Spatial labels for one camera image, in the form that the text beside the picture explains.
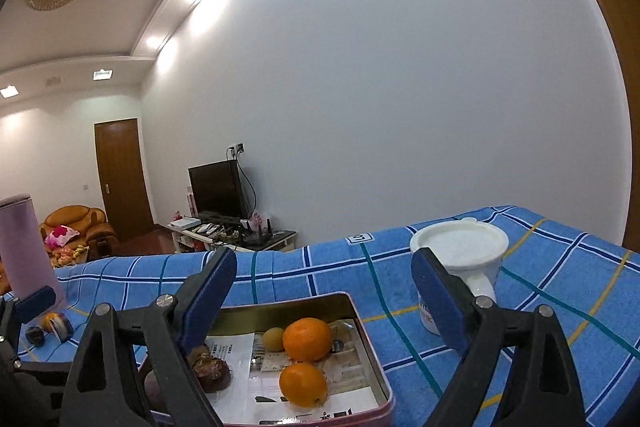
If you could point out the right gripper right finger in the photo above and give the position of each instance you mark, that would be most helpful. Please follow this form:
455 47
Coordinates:
542 388

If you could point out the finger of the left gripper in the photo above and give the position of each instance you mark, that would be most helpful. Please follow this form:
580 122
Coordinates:
29 308

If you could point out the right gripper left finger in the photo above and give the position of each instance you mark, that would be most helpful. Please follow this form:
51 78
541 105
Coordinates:
104 387

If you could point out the dark brown mangosteen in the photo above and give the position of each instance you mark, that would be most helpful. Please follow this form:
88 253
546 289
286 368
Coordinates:
213 374

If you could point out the small yellow-green fruit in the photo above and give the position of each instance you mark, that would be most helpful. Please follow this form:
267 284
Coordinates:
273 339

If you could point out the purple sweet potato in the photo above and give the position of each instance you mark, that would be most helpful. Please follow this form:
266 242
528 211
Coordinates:
154 393

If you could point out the small orange near kettle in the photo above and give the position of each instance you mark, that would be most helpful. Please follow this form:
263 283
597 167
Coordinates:
59 325

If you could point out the pink electric kettle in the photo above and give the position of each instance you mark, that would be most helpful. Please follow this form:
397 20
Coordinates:
24 258

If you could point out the orange leather armchair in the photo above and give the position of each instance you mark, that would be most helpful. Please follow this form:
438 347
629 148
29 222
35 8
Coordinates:
77 234

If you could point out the brown wooden door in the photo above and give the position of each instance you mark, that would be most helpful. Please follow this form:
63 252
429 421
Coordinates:
119 161

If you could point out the printed paper liner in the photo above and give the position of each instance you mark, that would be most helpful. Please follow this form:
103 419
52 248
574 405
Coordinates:
250 380

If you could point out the white floral mug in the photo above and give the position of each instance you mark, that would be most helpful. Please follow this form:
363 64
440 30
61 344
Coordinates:
469 249

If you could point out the white tv stand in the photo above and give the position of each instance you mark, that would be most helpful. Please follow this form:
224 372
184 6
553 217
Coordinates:
190 235

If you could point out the pink metal tin tray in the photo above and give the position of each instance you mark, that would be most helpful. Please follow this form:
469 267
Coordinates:
328 308

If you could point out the black television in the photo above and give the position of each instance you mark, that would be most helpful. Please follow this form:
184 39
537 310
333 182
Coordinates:
217 188

